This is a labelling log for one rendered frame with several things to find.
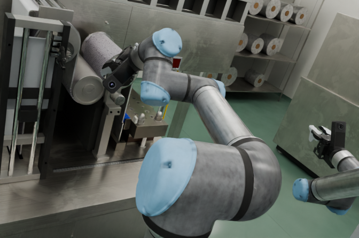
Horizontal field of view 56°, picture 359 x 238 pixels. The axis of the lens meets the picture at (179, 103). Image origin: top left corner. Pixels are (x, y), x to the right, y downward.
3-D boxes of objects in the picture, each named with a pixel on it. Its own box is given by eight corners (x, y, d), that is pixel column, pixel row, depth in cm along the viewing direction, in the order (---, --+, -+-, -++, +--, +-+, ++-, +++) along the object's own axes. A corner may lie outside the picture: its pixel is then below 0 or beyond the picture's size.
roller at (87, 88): (70, 105, 121) (76, 74, 117) (51, 75, 139) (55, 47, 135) (101, 105, 129) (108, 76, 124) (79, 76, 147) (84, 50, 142)
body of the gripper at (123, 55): (138, 66, 110) (158, 55, 101) (124, 84, 106) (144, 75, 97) (121, 50, 108) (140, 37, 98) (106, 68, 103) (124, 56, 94)
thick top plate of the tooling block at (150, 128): (133, 138, 142) (137, 126, 139) (98, 94, 169) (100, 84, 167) (164, 136, 151) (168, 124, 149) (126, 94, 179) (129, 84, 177)
